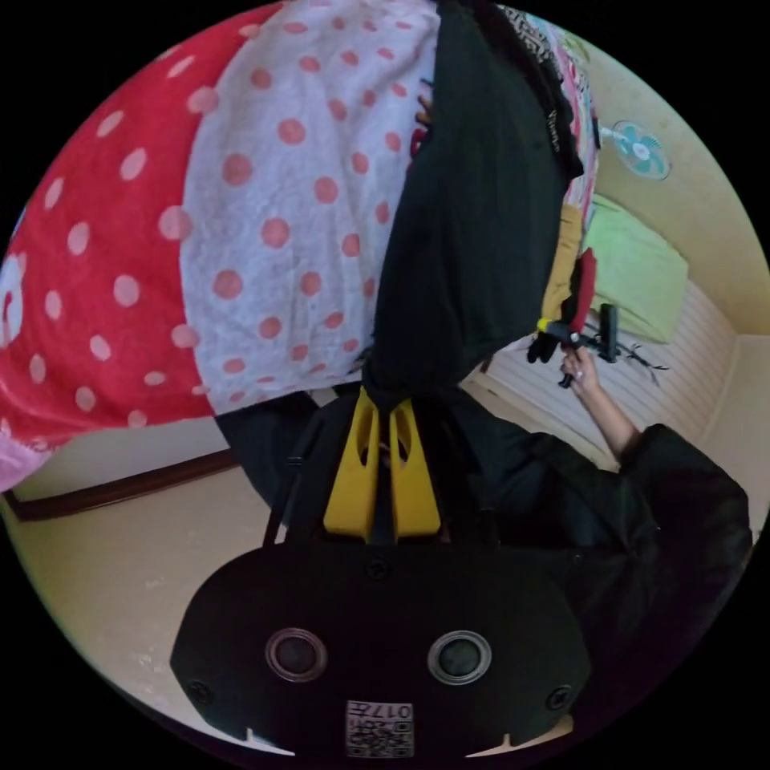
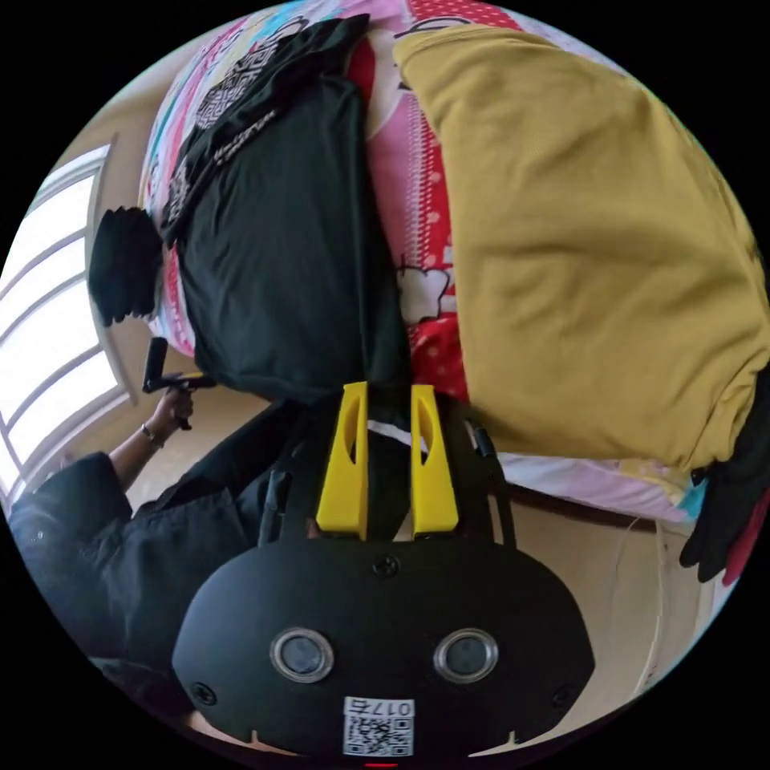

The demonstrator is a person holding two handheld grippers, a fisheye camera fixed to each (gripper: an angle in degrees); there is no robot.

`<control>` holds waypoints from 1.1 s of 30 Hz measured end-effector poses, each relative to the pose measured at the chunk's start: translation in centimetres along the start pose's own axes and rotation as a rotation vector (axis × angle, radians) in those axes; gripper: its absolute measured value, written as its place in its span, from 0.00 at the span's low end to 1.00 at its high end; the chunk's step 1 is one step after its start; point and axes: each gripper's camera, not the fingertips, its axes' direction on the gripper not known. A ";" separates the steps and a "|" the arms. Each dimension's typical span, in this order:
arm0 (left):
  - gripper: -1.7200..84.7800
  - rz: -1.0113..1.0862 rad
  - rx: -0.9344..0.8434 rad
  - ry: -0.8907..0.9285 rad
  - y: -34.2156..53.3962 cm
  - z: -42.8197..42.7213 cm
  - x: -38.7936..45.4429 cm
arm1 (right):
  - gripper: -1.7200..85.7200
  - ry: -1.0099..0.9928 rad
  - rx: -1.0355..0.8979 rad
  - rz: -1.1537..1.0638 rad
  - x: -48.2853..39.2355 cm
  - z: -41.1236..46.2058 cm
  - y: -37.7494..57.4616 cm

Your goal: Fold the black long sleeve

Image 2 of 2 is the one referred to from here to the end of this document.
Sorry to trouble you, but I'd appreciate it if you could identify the black long sleeve shirt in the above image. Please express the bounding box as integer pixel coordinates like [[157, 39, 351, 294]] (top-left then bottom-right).
[[87, 76, 412, 405]]

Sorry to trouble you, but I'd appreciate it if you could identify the bed with pink printed sheet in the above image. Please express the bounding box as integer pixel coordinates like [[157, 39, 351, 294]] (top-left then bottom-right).
[[136, 0, 723, 525]]

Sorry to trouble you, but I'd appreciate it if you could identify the person's left forearm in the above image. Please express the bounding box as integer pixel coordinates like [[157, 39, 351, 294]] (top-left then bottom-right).
[[110, 419, 168, 486]]

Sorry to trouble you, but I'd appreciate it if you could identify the mustard yellow shirt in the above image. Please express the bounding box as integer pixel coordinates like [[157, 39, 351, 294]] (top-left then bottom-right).
[[391, 22, 766, 474]]

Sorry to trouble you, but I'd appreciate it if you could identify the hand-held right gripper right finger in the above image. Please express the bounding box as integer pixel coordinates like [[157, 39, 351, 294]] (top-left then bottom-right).
[[410, 384, 460, 540]]

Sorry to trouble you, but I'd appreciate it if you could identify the window with white frame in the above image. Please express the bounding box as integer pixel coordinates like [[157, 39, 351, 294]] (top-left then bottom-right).
[[0, 143, 140, 501]]

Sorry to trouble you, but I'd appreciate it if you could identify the black and red garment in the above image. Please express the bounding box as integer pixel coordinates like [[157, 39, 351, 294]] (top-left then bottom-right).
[[678, 384, 770, 586]]

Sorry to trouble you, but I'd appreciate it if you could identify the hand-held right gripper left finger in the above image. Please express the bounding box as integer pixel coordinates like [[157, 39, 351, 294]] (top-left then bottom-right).
[[314, 381, 370, 541]]

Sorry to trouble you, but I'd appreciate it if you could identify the person's body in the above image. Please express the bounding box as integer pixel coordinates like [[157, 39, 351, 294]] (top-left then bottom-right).
[[6, 398, 338, 742]]

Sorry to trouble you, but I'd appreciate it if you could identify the person's left hand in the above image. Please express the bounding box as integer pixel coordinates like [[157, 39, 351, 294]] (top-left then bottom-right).
[[151, 387, 196, 432]]

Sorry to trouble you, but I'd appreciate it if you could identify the black shirt with white print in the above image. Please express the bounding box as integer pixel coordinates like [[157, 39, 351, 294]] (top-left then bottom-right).
[[158, 13, 371, 248]]

